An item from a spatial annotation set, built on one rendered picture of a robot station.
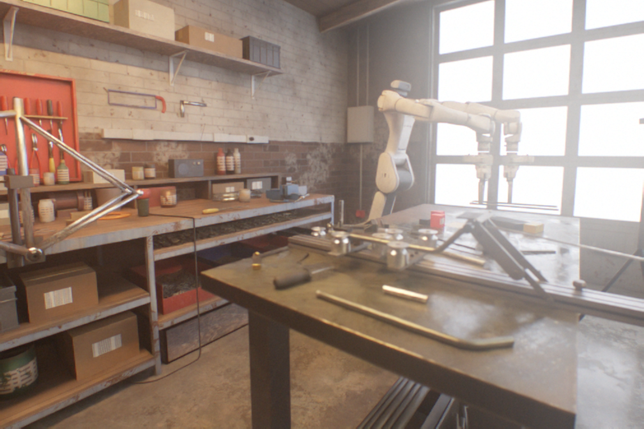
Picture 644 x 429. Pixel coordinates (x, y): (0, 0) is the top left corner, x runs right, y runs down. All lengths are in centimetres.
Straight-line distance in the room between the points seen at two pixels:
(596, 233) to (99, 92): 416
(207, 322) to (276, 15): 287
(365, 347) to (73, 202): 207
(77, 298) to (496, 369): 173
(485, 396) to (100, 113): 252
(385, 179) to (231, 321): 137
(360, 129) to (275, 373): 355
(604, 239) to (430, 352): 339
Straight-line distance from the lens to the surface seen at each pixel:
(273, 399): 106
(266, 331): 94
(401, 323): 63
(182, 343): 227
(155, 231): 191
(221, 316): 237
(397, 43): 434
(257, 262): 92
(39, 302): 191
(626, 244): 390
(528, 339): 67
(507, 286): 82
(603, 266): 394
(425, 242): 94
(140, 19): 260
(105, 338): 207
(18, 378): 211
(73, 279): 190
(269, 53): 316
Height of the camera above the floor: 118
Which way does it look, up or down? 6 degrees down
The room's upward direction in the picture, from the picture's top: straight up
